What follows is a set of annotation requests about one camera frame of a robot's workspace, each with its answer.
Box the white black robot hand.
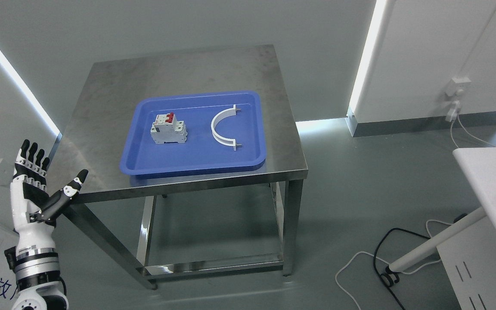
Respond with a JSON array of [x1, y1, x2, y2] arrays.
[[9, 139, 89, 255]]

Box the white circuit breaker red switches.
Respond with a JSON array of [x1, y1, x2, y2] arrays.
[[150, 112, 188, 145]]

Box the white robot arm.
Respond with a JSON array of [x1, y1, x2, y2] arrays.
[[4, 247, 69, 310]]

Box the stainless steel table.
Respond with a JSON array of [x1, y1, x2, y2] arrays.
[[49, 44, 308, 290]]

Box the blue plastic tray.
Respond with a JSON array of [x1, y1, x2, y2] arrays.
[[120, 90, 267, 178]]

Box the white power adapter plug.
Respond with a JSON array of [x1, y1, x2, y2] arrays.
[[445, 100, 462, 122]]

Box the white cabinet with slots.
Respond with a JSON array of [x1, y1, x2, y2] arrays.
[[437, 217, 496, 310]]

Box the white curved bracket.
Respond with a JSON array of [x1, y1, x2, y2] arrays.
[[210, 104, 243, 151]]

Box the black cable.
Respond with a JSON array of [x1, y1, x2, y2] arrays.
[[373, 214, 468, 310]]

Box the white wall socket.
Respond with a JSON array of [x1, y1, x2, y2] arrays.
[[445, 77, 471, 97]]

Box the white cable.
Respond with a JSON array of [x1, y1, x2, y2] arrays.
[[335, 113, 496, 310]]

